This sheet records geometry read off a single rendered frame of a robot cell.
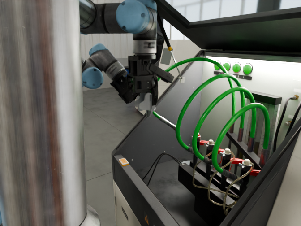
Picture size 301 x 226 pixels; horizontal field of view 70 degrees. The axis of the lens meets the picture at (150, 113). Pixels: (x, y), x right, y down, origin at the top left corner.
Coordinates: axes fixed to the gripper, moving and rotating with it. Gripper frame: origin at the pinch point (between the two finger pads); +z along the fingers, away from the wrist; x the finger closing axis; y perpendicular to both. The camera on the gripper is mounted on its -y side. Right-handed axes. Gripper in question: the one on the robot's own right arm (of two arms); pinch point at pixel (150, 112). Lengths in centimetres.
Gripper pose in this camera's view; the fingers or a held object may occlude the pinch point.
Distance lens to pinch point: 75.6
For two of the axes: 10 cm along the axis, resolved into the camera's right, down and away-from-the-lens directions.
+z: 0.0, 9.5, 3.1
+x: 4.7, 2.7, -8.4
